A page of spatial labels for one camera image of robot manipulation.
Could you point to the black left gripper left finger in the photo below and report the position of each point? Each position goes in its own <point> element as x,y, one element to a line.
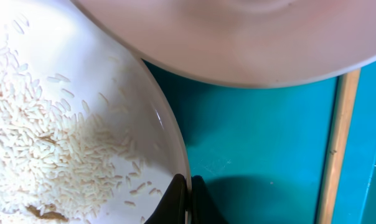
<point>172,207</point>

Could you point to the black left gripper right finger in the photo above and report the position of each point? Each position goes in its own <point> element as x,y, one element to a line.
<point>204,210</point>

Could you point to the large pink plate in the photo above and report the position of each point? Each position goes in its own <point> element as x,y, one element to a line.
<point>51,118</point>

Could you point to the white rice pile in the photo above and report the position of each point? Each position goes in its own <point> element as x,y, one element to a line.
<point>45,140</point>

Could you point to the teal serving tray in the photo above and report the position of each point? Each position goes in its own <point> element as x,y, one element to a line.
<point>261,152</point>

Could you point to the small pink plate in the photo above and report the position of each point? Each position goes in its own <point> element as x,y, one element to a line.
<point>252,44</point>

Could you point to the wooden chopstick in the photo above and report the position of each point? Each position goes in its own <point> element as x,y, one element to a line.
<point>343,109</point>

